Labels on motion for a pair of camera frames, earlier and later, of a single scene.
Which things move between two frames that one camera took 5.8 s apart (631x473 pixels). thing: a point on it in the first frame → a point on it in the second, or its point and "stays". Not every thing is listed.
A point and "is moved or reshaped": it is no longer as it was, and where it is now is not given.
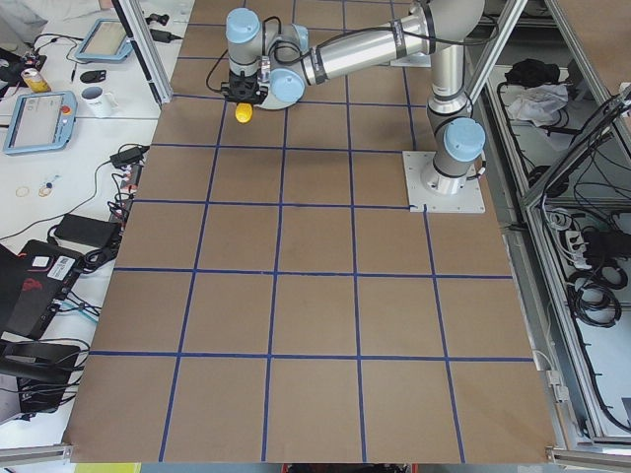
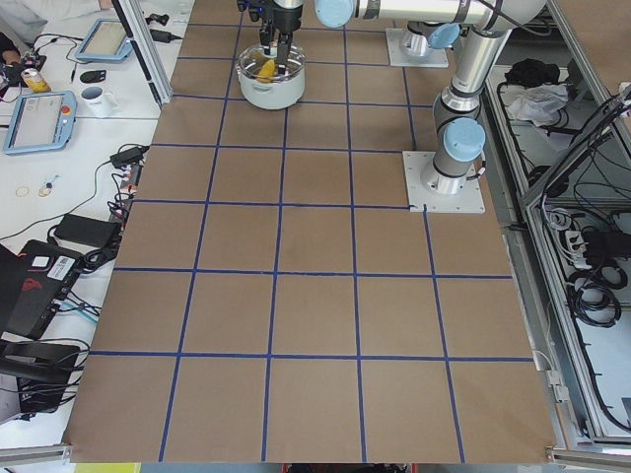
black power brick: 93,233 stays
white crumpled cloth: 538,103 stays
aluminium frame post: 138,28 stays
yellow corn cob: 244,112 is moved or reshaped
